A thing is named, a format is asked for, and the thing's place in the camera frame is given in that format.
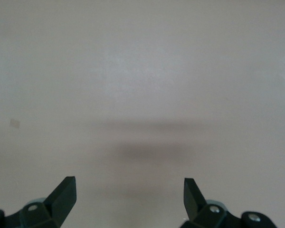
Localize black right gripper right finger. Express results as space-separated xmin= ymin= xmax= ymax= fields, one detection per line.
xmin=180 ymin=177 xmax=279 ymax=228

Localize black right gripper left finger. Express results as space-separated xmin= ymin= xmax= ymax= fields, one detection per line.
xmin=0 ymin=176 xmax=77 ymax=228

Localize small brown tape mark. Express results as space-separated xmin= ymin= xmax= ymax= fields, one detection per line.
xmin=9 ymin=118 xmax=21 ymax=129

